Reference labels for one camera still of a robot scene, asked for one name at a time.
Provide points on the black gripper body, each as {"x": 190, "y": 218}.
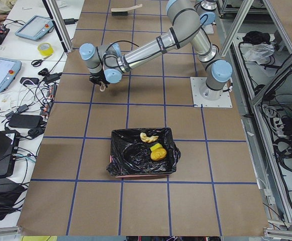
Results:
{"x": 97, "y": 78}

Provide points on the beige plastic dustpan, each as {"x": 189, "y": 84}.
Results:
{"x": 102, "y": 87}

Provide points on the beige hand brush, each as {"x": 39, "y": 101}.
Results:
{"x": 124, "y": 11}

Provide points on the yellow sponge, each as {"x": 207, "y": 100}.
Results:
{"x": 155, "y": 147}

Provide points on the brown potato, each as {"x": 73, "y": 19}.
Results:
{"x": 158, "y": 154}

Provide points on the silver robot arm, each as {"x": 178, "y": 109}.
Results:
{"x": 107, "y": 64}
{"x": 206, "y": 11}

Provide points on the pink bin with black bag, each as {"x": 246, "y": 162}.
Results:
{"x": 130, "y": 157}

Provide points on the yellow tape roll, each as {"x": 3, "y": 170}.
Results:
{"x": 45, "y": 49}

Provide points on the black scissors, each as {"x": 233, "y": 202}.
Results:
{"x": 38, "y": 62}

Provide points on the black power adapter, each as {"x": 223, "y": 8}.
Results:
{"x": 70, "y": 21}

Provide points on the far teach pendant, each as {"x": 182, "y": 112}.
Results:
{"x": 35, "y": 28}

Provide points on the teach pendant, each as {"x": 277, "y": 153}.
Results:
{"x": 35, "y": 28}
{"x": 8, "y": 71}

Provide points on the near teach pendant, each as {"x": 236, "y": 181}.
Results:
{"x": 8, "y": 71}

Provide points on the aluminium frame post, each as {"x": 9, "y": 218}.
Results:
{"x": 58, "y": 22}

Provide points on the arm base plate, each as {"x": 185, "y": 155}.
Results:
{"x": 207, "y": 26}
{"x": 204, "y": 97}

